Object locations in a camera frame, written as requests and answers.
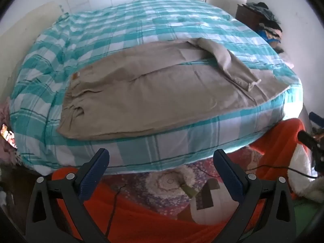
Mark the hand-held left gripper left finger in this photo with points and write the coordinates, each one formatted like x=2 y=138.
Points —
x=92 y=177

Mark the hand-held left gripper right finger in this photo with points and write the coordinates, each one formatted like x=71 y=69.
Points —
x=229 y=177

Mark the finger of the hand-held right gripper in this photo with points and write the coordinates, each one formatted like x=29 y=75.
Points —
x=310 y=140
x=317 y=118

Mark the beige pants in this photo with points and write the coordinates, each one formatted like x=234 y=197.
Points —
x=164 y=93

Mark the white fluffy cloth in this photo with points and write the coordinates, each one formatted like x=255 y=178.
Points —
x=301 y=163

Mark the green mat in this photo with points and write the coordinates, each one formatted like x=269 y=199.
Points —
x=303 y=215

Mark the orange fleece blanket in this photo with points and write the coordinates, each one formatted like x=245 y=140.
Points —
x=151 y=224

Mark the pile of clothes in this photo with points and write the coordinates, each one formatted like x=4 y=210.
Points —
x=270 y=27

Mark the dark wooden dresser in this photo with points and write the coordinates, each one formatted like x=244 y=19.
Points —
x=246 y=15

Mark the teal plaid bed blanket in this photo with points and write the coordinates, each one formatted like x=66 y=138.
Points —
x=151 y=20

